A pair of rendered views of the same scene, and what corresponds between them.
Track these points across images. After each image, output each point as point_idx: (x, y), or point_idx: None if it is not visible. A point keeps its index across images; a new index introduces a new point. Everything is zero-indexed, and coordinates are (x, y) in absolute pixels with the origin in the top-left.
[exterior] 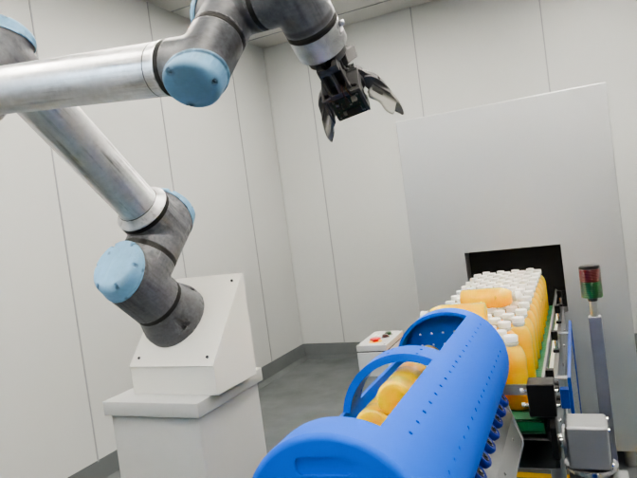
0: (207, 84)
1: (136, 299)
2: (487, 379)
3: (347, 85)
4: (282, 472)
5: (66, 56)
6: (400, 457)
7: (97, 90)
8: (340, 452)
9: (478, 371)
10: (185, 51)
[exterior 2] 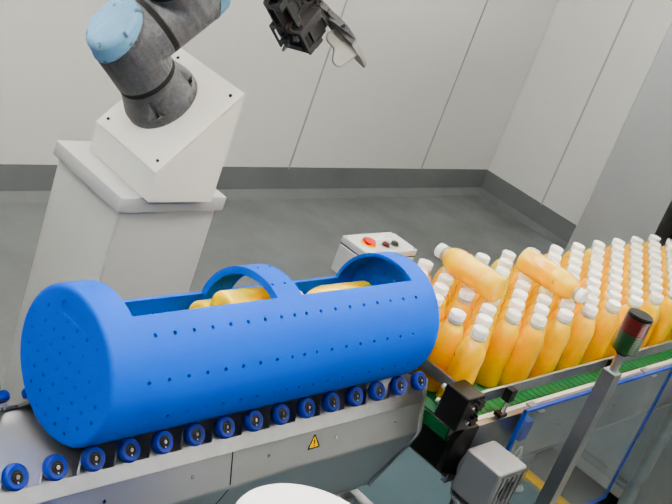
0: None
1: (114, 67)
2: (339, 346)
3: (295, 24)
4: (53, 302)
5: None
6: (120, 344)
7: None
8: (86, 315)
9: (330, 333)
10: None
